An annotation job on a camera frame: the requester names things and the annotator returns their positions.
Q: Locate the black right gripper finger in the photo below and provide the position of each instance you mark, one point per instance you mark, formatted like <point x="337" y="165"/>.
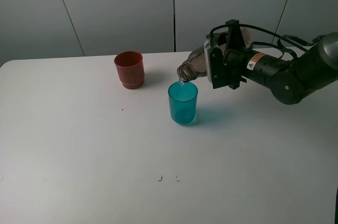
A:
<point x="235" y="41"/>
<point x="234" y="81"/>

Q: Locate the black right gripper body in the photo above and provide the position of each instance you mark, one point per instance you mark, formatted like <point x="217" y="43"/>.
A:
<point x="253" y="65"/>

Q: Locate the smoky translucent water bottle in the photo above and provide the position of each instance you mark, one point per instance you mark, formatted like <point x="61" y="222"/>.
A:
<point x="197" y="66"/>

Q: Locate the teal translucent plastic cup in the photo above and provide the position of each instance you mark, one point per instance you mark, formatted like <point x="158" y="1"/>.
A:
<point x="182" y="102"/>

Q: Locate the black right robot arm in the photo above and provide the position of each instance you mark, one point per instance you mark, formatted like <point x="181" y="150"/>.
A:
<point x="291" y="69"/>

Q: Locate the red plastic cup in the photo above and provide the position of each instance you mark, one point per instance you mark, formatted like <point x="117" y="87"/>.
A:
<point x="130" y="69"/>

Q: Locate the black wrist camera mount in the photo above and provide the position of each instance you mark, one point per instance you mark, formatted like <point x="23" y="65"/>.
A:
<point x="215" y="64"/>

